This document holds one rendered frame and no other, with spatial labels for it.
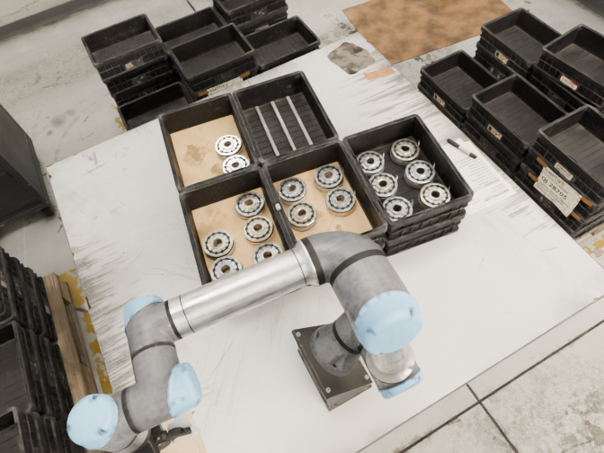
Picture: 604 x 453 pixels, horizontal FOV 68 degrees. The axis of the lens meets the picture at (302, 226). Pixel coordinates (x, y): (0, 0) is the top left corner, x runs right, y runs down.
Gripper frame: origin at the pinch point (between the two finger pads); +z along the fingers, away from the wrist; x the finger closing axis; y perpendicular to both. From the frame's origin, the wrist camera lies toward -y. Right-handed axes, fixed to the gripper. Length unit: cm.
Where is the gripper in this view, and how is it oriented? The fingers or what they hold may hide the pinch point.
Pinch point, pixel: (170, 451)
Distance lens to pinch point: 111.9
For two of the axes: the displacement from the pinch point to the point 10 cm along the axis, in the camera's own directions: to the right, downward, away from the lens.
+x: -8.6, 4.7, -2.0
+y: -5.0, -7.2, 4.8
